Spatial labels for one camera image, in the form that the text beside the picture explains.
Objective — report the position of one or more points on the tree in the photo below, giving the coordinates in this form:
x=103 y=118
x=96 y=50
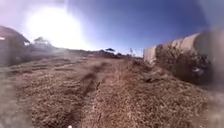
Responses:
x=42 y=41

